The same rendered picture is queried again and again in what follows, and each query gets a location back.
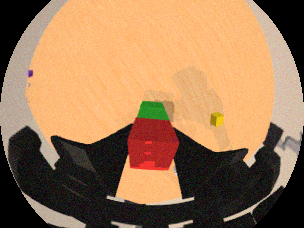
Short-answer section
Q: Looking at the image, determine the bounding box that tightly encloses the red block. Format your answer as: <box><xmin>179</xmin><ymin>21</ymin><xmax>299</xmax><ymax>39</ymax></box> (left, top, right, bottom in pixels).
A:
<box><xmin>128</xmin><ymin>118</ymin><xmax>179</xmax><ymax>171</ymax></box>

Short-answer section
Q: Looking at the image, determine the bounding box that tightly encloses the green block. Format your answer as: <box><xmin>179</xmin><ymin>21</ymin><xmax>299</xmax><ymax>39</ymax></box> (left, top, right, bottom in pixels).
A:
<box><xmin>136</xmin><ymin>107</ymin><xmax>171</xmax><ymax>121</ymax></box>
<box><xmin>140</xmin><ymin>101</ymin><xmax>165</xmax><ymax>110</ymax></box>

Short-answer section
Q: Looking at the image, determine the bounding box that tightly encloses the small yellow block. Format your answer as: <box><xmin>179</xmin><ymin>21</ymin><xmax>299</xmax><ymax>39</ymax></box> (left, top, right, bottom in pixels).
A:
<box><xmin>211</xmin><ymin>111</ymin><xmax>224</xmax><ymax>127</ymax></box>

